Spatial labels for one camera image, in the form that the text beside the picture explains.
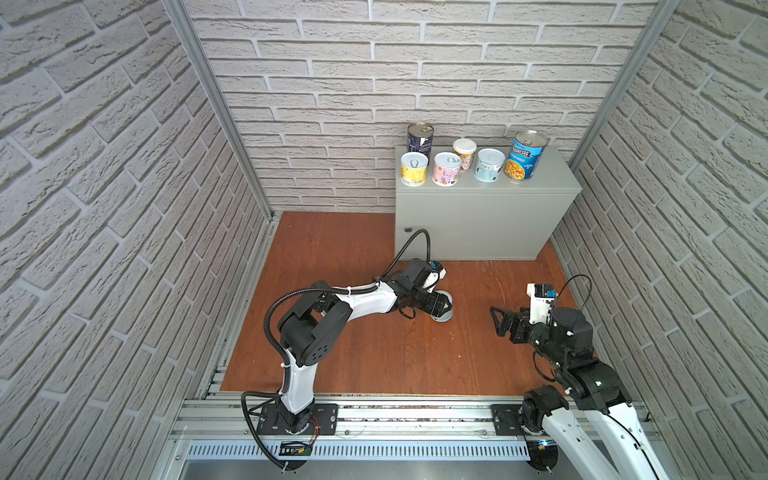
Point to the white lid orange can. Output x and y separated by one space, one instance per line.
465 149

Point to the blue label soup can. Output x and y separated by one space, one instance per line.
524 155

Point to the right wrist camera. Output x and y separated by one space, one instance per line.
542 299

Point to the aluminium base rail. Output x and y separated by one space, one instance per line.
359 418

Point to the dark purple label can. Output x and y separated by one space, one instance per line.
420 138

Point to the white lid purple can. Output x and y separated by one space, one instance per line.
446 169

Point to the silver can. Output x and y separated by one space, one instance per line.
444 309
488 165

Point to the grey metal cabinet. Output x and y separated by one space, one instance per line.
474 220

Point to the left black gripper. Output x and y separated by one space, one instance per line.
429 300

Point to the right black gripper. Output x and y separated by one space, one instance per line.
521 322

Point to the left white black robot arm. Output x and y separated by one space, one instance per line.
304 325

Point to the yellow label pull-tab can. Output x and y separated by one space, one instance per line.
413 167

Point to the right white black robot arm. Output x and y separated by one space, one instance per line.
585 408

